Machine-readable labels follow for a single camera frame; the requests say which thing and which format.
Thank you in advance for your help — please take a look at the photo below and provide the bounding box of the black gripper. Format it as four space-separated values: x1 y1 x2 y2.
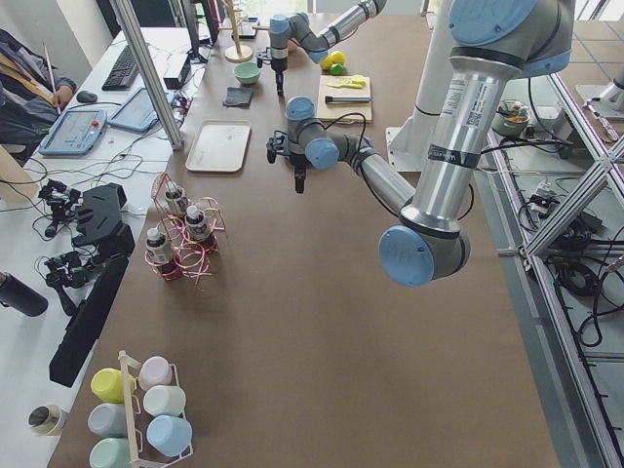
290 153 308 194
271 58 288 94

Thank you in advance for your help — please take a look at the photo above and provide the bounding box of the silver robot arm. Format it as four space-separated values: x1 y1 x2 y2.
256 0 387 97
285 1 574 287

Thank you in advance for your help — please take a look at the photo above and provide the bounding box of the green bowl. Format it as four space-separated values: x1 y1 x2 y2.
233 61 261 85

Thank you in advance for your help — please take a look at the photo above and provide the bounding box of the grey folded cloth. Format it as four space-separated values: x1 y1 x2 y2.
222 87 254 108

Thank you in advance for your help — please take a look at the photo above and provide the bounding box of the yellow lemon near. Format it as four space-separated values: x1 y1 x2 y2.
319 56 333 71

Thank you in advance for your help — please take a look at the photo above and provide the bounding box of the yellow lemon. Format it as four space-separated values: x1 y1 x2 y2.
319 56 333 71
329 50 346 65

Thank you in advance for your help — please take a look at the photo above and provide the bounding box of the steel muddler black tip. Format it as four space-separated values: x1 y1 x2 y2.
325 96 371 104

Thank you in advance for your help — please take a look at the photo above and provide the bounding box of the green lime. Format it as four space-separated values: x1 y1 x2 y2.
330 63 344 76

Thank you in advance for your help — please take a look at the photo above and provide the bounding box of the yellow lemon far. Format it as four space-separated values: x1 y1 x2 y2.
329 50 346 65

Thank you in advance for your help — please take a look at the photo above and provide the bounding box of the wooden cutting board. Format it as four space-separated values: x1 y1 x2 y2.
316 74 372 123

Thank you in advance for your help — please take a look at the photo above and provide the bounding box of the lemon half upper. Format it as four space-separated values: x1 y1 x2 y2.
351 75 366 87

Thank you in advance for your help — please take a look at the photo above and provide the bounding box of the yellow plastic knife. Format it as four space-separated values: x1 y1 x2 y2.
326 77 366 89

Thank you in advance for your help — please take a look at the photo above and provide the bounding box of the cream rabbit tray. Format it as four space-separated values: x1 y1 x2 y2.
185 119 251 174

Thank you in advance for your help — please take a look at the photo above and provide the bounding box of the dark drink bottle lower left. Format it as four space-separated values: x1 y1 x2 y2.
184 205 211 242

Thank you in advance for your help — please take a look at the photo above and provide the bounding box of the dark drink bottle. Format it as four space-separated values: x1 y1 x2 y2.
145 227 177 280
184 205 211 242
165 181 188 216

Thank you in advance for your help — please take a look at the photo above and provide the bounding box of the dark drink bottle upper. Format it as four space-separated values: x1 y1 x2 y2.
165 181 188 216

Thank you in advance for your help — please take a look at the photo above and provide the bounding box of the blue teach pendant far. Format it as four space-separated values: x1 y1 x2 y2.
107 87 159 133

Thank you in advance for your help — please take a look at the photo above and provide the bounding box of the blue teach pendant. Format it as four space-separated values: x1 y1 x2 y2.
39 109 107 156
107 87 159 133

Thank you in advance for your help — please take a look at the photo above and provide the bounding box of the black keyboard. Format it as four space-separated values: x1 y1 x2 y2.
101 46 139 92

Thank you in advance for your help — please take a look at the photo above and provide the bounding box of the dark drink bottle lower right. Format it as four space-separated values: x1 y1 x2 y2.
145 227 177 280

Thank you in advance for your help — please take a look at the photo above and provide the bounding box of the black computer mouse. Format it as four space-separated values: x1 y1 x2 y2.
76 90 98 103

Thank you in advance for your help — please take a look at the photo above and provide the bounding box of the blue teach pendant near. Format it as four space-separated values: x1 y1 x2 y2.
39 109 107 156

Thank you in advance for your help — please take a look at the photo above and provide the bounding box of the pink cup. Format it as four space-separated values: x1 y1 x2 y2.
138 356 174 391

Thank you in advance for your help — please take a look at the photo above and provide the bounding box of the seated person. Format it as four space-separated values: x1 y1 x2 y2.
1 30 77 146

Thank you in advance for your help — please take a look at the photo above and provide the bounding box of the white cup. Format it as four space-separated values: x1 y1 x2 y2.
143 385 186 416

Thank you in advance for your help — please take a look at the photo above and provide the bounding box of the yellow cup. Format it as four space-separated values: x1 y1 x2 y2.
91 368 124 404

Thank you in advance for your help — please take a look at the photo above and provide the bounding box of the blue cup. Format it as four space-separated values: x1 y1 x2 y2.
146 415 193 457

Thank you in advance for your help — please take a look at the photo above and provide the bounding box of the black water bottle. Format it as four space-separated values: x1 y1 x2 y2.
1 272 48 317

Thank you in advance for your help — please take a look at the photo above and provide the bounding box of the grey cup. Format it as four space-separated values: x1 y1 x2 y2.
87 403 128 438

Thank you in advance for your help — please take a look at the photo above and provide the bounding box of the mint cup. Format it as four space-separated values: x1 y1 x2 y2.
89 438 131 468

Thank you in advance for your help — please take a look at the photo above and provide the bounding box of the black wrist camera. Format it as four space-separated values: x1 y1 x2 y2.
255 47 273 68
266 130 289 164

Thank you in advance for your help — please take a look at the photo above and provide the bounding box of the copper wire bottle rack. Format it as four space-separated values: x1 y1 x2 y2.
143 172 226 284

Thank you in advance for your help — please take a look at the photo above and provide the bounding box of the white wire cup rack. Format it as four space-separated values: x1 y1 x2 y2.
118 350 194 467

